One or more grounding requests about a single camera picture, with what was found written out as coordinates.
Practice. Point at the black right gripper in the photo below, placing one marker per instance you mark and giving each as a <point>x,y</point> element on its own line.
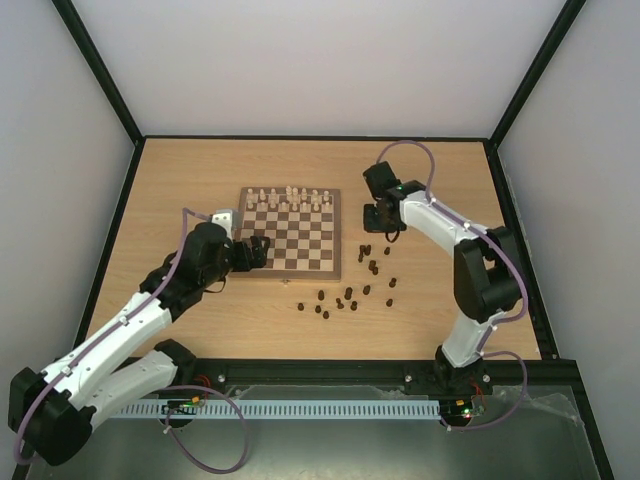
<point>375,217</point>

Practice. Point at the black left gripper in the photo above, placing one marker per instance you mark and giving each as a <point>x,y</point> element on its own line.
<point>260,256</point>

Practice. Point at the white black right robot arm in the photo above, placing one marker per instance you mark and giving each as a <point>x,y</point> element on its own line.
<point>488,287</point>

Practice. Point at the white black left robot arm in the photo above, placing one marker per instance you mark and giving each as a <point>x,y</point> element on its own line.
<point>55,411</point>

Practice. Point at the wooden chess board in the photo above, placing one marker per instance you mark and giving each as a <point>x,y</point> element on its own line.
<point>303,245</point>

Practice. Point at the black aluminium frame rail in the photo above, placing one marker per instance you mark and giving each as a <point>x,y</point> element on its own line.
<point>380,372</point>

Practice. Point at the white slotted cable duct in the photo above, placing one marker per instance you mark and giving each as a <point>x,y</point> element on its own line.
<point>314,410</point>

